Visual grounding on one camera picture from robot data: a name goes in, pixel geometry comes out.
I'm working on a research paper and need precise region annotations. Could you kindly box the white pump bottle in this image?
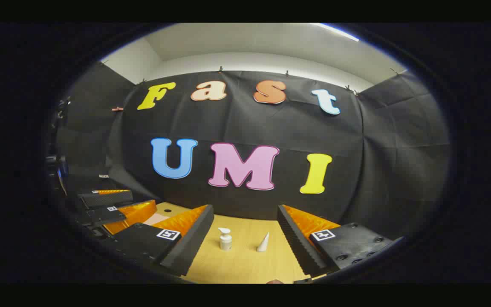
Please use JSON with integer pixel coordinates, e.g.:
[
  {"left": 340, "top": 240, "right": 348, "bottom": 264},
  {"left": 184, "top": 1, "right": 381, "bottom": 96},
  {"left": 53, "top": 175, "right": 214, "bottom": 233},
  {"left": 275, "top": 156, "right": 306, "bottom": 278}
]
[{"left": 218, "top": 227, "right": 233, "bottom": 252}]

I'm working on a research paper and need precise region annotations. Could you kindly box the black backdrop cloth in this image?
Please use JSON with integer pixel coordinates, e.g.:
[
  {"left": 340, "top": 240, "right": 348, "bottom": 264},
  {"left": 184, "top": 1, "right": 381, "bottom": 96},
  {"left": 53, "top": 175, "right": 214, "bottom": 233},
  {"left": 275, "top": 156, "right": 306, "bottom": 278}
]
[{"left": 56, "top": 62, "right": 451, "bottom": 249}]

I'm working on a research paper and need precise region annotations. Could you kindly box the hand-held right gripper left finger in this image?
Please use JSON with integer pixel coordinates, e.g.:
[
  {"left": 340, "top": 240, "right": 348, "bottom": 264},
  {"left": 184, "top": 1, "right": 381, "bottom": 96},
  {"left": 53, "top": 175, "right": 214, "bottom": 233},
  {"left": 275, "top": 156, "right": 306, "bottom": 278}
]
[{"left": 108, "top": 204, "right": 215, "bottom": 278}]

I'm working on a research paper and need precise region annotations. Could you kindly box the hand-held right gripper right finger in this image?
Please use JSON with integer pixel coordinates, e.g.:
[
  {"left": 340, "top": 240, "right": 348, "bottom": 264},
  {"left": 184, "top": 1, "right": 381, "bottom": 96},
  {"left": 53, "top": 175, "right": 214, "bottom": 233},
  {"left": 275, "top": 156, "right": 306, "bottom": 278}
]
[{"left": 277, "top": 204, "right": 400, "bottom": 278}]

